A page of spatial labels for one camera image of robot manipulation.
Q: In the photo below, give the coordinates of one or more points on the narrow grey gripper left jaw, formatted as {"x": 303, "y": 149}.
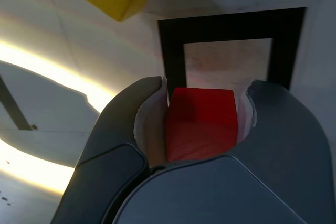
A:
{"x": 113, "y": 134}

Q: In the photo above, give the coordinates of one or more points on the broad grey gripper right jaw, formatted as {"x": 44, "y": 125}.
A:
{"x": 275, "y": 176}

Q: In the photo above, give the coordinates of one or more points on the black tape square outline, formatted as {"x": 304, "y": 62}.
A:
{"x": 173, "y": 45}

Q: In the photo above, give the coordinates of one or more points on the black tape strip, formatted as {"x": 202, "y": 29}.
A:
{"x": 13, "y": 103}

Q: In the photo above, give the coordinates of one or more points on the red cube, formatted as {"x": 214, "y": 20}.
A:
{"x": 202, "y": 124}

